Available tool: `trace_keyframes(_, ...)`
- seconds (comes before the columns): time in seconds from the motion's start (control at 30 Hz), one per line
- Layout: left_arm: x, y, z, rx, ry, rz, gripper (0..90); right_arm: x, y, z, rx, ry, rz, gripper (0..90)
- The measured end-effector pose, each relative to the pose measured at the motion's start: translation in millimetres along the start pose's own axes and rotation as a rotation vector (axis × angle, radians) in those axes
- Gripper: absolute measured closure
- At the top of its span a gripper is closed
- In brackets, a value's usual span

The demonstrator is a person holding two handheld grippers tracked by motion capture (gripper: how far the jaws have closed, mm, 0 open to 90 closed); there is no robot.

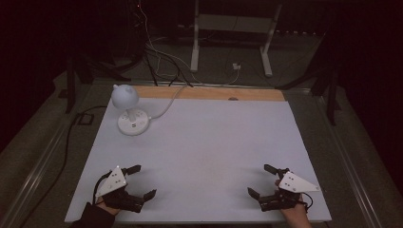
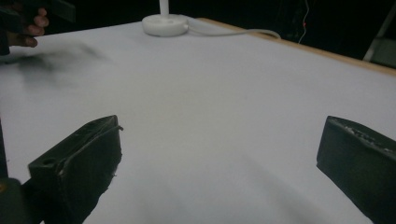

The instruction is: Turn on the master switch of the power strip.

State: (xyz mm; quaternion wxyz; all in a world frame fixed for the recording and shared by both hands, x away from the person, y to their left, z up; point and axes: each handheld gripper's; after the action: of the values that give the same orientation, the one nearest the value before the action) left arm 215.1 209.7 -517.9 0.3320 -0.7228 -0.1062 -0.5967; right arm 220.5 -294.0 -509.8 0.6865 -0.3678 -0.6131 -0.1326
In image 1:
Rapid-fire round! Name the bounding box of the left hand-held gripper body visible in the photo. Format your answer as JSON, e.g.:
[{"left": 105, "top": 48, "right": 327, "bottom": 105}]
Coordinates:
[{"left": 94, "top": 165, "right": 146, "bottom": 214}]

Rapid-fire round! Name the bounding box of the black floor cable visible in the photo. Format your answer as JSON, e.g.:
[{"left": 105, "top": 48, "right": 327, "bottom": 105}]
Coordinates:
[{"left": 17, "top": 104, "right": 109, "bottom": 228}]

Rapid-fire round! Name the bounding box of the metal floor rail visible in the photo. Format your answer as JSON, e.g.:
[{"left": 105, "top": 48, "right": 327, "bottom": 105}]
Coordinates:
[
  {"left": 315, "top": 93, "right": 386, "bottom": 228},
  {"left": 0, "top": 122, "right": 79, "bottom": 228}
]

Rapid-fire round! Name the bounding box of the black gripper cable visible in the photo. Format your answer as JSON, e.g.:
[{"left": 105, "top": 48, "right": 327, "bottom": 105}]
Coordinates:
[
  {"left": 91, "top": 171, "right": 112, "bottom": 205},
  {"left": 299, "top": 192, "right": 315, "bottom": 213}
]

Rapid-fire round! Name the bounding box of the person's left hand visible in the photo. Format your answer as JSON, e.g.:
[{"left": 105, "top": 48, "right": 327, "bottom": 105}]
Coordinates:
[{"left": 95, "top": 197, "right": 122, "bottom": 218}]

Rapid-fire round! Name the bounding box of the bundle of black cables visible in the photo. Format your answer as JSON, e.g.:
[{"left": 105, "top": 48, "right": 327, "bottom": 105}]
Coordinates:
[{"left": 143, "top": 44, "right": 195, "bottom": 88}]

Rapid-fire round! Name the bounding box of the white metal stand frame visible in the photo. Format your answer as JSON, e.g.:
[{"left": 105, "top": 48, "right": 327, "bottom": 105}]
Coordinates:
[{"left": 189, "top": 0, "right": 284, "bottom": 78}]

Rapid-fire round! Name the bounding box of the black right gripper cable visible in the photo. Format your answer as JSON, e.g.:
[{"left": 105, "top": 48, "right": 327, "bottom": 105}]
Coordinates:
[{"left": 299, "top": 192, "right": 315, "bottom": 213}]

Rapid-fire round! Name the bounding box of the person's right hand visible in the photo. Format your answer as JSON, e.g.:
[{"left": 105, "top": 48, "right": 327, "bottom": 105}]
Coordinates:
[{"left": 274, "top": 179, "right": 314, "bottom": 223}]

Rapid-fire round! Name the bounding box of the white desk lamp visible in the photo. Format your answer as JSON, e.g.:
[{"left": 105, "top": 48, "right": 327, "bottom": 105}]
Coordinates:
[{"left": 110, "top": 84, "right": 151, "bottom": 137}]

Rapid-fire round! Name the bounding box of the wooden board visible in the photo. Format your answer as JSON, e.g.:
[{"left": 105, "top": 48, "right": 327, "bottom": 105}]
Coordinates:
[{"left": 134, "top": 85, "right": 286, "bottom": 103}]

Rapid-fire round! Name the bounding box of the thin white cable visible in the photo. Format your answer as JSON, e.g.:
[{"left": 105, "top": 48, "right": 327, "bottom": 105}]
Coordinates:
[{"left": 137, "top": 0, "right": 195, "bottom": 81}]

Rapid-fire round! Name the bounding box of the black rectangular floor plate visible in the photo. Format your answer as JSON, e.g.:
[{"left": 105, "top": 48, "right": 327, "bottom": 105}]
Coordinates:
[{"left": 76, "top": 112, "right": 95, "bottom": 126}]

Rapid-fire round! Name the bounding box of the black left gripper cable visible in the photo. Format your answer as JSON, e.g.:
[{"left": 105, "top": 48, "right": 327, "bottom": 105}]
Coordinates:
[{"left": 91, "top": 171, "right": 112, "bottom": 205}]

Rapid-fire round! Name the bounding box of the black tripod stand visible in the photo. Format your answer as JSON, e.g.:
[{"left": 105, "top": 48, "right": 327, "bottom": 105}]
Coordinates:
[
  {"left": 64, "top": 56, "right": 133, "bottom": 115},
  {"left": 275, "top": 61, "right": 342, "bottom": 126}
]

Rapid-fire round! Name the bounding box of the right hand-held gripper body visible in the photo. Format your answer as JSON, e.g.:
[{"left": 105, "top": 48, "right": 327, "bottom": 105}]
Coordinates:
[{"left": 258, "top": 171, "right": 321, "bottom": 213}]

